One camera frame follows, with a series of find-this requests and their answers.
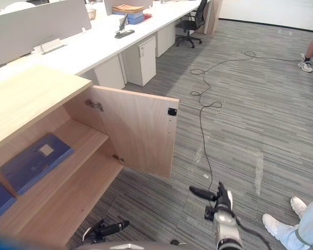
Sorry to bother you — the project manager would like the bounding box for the light wood office cabinet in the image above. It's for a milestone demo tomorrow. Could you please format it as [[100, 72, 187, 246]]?
[[0, 64, 126, 249]]

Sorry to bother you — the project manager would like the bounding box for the long white desk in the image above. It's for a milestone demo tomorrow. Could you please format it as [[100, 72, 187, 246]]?
[[0, 0, 212, 91]]

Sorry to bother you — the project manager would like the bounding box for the white desk pedestal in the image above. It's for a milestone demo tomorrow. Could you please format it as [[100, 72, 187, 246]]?
[[154, 24, 176, 58]]

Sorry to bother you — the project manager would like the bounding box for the light wood cabinet door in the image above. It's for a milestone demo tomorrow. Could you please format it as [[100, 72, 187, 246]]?
[[91, 85, 180, 179]]

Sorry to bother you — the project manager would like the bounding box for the light wood end panel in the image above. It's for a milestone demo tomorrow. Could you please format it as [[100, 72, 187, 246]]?
[[202, 0, 223, 35]]

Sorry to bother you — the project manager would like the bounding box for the grey robot torso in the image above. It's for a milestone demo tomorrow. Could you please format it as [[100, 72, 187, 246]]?
[[77, 241, 188, 250]]

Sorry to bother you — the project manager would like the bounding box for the white pedestal with lock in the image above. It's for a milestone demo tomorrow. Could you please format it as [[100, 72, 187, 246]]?
[[122, 35, 157, 87]]

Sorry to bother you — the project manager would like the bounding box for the black robot wrist cable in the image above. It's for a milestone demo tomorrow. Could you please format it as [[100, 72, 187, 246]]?
[[234, 217, 273, 250]]

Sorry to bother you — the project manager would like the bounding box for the person in white shoes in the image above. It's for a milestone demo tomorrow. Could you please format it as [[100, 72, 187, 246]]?
[[261, 193, 313, 250]]

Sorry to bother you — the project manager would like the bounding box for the black office chair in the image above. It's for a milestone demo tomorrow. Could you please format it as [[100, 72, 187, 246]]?
[[175, 0, 208, 49]]

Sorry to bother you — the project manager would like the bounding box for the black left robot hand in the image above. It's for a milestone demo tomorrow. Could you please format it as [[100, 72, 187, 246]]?
[[93, 219, 130, 238]]

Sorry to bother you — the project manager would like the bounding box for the blue folder with white label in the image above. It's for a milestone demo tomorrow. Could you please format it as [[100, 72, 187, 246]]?
[[0, 132, 76, 196]]

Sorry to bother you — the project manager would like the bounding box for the wide grey desk partition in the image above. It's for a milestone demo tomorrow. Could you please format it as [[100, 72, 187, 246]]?
[[0, 0, 92, 67]]

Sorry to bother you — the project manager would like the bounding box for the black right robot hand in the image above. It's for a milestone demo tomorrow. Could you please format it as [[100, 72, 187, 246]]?
[[188, 181, 234, 210]]

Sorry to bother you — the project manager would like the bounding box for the blue file box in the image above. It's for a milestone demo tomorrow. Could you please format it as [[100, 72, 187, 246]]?
[[119, 12, 145, 26]]

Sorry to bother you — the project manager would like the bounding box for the long black floor cable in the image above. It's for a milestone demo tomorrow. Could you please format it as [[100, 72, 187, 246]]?
[[189, 51, 307, 195]]

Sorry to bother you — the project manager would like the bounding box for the silver desk bracket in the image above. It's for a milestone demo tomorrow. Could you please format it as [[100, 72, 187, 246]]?
[[40, 38, 68, 55]]

